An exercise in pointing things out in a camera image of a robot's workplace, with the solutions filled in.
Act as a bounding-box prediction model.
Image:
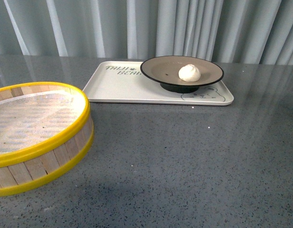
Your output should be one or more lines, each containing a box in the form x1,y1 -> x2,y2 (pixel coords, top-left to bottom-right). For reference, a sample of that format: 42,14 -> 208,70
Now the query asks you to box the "grey pleated curtain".
0,0 -> 293,65

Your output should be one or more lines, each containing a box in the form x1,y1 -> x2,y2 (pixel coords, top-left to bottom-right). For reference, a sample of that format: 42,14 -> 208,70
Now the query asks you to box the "white bear print tray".
83,61 -> 234,106

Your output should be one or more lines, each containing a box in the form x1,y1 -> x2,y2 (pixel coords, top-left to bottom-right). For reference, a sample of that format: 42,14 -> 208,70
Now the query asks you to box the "white mesh steamer liner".
0,91 -> 79,154

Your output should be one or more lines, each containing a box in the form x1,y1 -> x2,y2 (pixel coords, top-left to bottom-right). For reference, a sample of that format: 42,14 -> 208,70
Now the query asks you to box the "yellow rimmed bamboo steamer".
0,82 -> 94,197

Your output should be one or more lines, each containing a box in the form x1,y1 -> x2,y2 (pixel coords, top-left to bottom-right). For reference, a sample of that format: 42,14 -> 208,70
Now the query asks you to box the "white steamed bun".
178,64 -> 201,82

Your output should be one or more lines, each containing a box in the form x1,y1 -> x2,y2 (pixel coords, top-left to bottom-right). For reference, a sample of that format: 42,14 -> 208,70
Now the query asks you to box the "grey plate with black rim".
140,56 -> 224,93

